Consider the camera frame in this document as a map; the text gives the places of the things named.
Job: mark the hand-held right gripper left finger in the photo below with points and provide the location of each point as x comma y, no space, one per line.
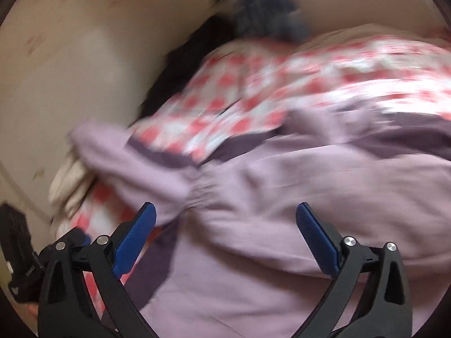
135,234

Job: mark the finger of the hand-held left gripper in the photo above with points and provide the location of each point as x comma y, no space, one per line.
75,236

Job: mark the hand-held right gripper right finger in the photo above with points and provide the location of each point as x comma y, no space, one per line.
317,234

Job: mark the purple jacket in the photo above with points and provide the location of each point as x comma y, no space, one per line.
253,197

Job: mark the white quilted cloth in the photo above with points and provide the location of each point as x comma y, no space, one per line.
68,183

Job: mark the pink checkered bed cover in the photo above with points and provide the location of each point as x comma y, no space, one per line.
317,67

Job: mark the black cloth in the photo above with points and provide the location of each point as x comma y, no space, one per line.
176,70

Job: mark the blue patterned curtain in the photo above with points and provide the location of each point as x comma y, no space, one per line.
267,10

